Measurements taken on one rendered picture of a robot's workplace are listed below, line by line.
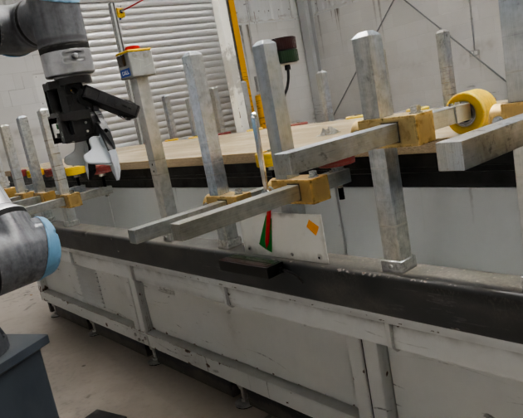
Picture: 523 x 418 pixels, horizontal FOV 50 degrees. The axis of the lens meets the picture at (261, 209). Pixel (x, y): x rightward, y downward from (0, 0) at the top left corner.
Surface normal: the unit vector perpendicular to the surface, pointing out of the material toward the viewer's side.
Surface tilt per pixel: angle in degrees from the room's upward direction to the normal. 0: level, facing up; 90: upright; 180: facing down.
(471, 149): 90
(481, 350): 90
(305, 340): 90
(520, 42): 90
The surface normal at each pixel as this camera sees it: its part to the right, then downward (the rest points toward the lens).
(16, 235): 0.54, -0.52
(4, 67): 0.59, 0.04
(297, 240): -0.74, 0.26
